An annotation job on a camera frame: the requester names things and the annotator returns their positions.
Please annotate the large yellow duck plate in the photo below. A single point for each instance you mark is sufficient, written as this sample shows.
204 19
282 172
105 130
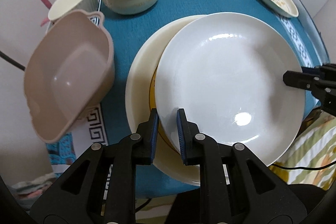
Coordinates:
139 99

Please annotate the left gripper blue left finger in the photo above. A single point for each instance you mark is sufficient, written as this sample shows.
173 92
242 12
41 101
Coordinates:
146 146

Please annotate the pink mop handle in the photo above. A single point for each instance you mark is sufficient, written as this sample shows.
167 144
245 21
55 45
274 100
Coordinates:
48 5

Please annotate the plain white plate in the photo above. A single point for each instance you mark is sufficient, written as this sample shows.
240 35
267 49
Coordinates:
225 71

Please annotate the light blue clothing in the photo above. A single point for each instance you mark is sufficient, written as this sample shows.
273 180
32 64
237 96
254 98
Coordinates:
27 192

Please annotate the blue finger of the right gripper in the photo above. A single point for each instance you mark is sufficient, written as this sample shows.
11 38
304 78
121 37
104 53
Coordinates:
311 71
301 80

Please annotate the teal tablecloth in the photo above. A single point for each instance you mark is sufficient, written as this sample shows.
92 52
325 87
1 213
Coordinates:
130 32

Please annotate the pink square bowl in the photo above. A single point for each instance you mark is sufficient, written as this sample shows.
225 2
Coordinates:
69 73

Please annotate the striped green bedding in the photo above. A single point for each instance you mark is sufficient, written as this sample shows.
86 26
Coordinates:
311 157

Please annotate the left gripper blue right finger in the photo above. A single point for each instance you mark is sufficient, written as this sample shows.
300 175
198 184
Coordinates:
186 131

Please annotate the white ribbed cup bowl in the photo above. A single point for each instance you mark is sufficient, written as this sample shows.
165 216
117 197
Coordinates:
61 7

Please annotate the black clothes rack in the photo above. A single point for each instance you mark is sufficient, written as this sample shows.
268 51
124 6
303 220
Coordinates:
11 61

